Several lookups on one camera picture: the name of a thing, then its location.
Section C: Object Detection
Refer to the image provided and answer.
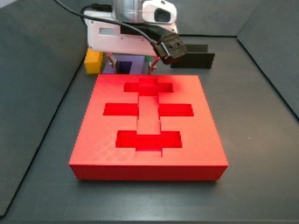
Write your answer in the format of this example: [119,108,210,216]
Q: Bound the green zigzag block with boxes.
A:
[145,56,151,64]

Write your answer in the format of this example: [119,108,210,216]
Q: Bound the purple U-shaped block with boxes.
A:
[102,54,146,74]

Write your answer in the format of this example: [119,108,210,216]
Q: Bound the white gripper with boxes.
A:
[86,19,161,74]

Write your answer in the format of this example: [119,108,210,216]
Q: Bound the black cable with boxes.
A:
[52,0,159,46]

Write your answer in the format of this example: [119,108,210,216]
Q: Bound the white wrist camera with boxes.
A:
[142,0,178,24]

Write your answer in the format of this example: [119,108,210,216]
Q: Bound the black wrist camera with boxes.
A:
[121,24,187,65]

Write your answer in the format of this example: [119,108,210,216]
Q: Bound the black angle fixture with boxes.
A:
[171,45,215,69]

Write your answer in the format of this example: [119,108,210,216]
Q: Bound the yellow long block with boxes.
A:
[84,48,103,74]

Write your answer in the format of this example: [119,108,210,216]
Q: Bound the red slotted board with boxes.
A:
[70,74,229,181]

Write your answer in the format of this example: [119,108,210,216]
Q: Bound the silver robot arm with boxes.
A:
[83,0,183,73]

